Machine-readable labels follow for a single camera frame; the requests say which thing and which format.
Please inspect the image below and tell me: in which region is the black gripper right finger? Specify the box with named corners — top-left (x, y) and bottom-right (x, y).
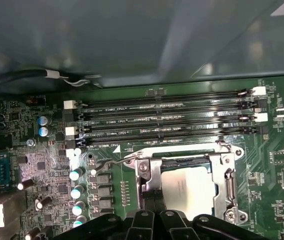
top-left (154, 189), bottom-right (267, 240)

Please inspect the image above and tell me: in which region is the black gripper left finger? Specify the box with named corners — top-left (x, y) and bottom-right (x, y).
top-left (54, 189), bottom-right (157, 240)

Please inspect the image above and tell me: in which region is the silver CPU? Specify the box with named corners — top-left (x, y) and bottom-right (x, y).
top-left (160, 159), bottom-right (218, 218)

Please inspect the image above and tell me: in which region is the metal socket cover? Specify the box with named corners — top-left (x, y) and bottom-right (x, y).
top-left (134, 151), bottom-right (239, 221)

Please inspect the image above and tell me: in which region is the metal wire locking lever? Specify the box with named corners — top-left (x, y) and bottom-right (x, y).
top-left (94, 154), bottom-right (140, 175)

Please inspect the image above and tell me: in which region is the CPU socket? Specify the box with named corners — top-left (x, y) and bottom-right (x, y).
top-left (121, 142), bottom-right (250, 227)

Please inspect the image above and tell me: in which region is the black RAM slot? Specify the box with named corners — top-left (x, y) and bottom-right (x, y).
top-left (65, 112), bottom-right (268, 140)
top-left (66, 124), bottom-right (268, 152)
top-left (63, 98), bottom-right (268, 124)
top-left (63, 86), bottom-right (267, 111)

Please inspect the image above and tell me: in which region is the green motherboard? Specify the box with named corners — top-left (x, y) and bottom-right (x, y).
top-left (0, 74), bottom-right (284, 240)

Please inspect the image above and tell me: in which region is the black PC case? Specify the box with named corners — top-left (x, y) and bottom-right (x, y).
top-left (0, 0), bottom-right (284, 96)

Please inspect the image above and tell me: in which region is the black cable white sleeve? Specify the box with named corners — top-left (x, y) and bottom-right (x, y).
top-left (0, 67), bottom-right (103, 97)

